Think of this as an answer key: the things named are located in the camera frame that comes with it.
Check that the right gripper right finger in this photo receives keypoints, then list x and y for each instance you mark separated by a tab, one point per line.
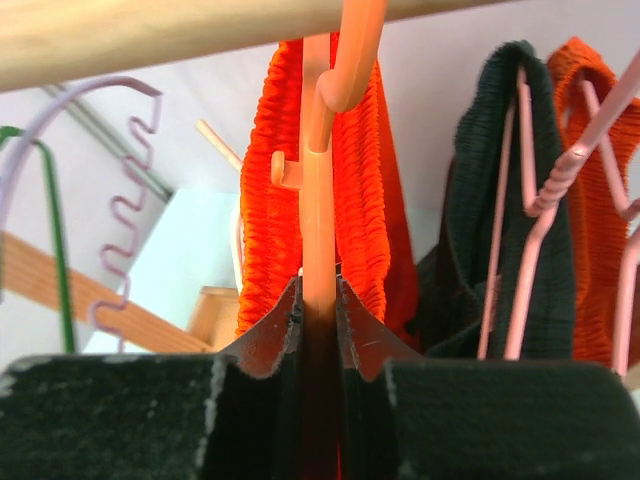
409	417

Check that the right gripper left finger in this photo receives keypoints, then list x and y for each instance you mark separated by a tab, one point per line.
234	414

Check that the bright orange shorts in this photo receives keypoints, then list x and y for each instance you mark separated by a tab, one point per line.
372	236

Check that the orange plastic hanger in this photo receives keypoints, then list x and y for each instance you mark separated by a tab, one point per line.
333	81

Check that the lilac hanger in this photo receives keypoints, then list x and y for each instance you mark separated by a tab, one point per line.
132	167

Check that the pink hanger with orange shorts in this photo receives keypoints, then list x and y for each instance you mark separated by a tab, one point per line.
596	137

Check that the dark orange hanging shorts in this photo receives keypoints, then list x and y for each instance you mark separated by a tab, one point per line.
599	234

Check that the green hanger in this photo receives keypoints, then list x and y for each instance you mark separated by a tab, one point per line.
59	243

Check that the wooden clothes rack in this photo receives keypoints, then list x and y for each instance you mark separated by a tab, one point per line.
209	60

